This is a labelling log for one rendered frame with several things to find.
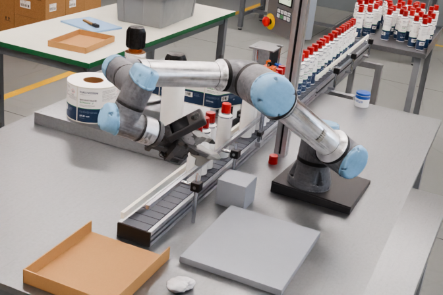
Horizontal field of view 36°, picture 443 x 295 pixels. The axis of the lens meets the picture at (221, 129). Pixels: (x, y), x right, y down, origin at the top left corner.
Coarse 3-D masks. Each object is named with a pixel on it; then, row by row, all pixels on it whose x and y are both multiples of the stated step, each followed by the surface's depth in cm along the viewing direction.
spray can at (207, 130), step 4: (204, 116) 226; (208, 120) 224; (208, 124) 225; (204, 128) 225; (208, 128) 226; (204, 132) 224; (208, 132) 225; (204, 144) 226; (208, 144) 227; (208, 148) 228; (204, 168) 229; (204, 172) 230
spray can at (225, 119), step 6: (228, 102) 241; (222, 108) 240; (228, 108) 239; (222, 114) 240; (228, 114) 240; (222, 120) 240; (228, 120) 240; (222, 126) 240; (228, 126) 241; (216, 132) 244; (222, 132) 241; (228, 132) 242; (216, 138) 244; (222, 138) 242; (228, 138) 243; (216, 144) 244; (222, 144) 243; (222, 156) 245
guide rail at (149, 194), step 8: (232, 128) 265; (184, 168) 228; (168, 176) 220; (176, 176) 224; (160, 184) 214; (152, 192) 210; (136, 200) 203; (144, 200) 206; (128, 208) 198; (136, 208) 202
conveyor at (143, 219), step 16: (304, 96) 322; (240, 144) 260; (224, 160) 245; (208, 176) 231; (160, 192) 217; (176, 192) 218; (144, 208) 206; (160, 208) 207; (128, 224) 196; (144, 224) 197
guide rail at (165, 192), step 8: (256, 120) 263; (248, 128) 255; (240, 136) 249; (224, 144) 237; (192, 168) 216; (200, 168) 220; (184, 176) 210; (176, 184) 205; (168, 192) 201; (152, 200) 194; (160, 200) 197
